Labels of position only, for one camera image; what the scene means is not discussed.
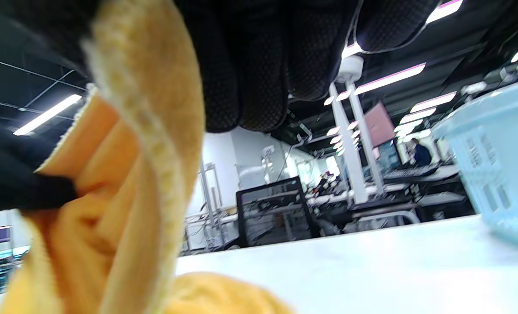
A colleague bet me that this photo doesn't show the person's right hand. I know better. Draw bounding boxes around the person's right hand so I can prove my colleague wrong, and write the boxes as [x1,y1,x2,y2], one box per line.
[0,0,443,216]

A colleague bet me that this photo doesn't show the black mesh office chair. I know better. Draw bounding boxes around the black mesh office chair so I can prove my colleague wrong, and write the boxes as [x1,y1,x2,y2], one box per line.
[236,177,321,249]

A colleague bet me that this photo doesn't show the pink screen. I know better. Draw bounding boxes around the pink screen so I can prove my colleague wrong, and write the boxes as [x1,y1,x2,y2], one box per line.
[364,102,395,148]

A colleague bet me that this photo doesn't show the light blue plastic basket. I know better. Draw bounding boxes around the light blue plastic basket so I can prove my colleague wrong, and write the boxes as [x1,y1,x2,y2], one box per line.
[431,78,518,252]

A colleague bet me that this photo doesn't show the ceiling light strips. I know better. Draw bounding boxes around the ceiling light strips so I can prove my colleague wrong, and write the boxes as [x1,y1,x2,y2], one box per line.
[14,0,518,151]

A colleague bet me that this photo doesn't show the white pillar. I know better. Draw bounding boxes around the white pillar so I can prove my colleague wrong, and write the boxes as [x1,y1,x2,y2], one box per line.
[328,56,387,205]

